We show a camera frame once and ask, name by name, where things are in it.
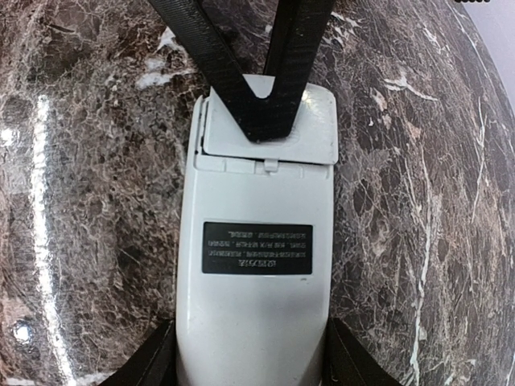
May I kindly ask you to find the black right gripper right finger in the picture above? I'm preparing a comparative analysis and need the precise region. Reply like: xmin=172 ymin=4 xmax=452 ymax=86
xmin=323 ymin=317 xmax=401 ymax=386

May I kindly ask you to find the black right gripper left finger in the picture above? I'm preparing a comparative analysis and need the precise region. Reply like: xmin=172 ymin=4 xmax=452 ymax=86
xmin=100 ymin=320 xmax=177 ymax=386

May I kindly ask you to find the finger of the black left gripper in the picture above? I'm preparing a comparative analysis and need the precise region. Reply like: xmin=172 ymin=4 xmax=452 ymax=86
xmin=263 ymin=1 xmax=335 ymax=141
xmin=150 ymin=0 xmax=262 ymax=141

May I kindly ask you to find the white battery cover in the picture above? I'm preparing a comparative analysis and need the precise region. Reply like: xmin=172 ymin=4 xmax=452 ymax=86
xmin=192 ymin=83 xmax=339 ymax=165

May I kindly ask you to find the white and red remote control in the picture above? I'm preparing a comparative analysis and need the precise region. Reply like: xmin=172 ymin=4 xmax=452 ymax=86
xmin=175 ymin=98 xmax=334 ymax=385

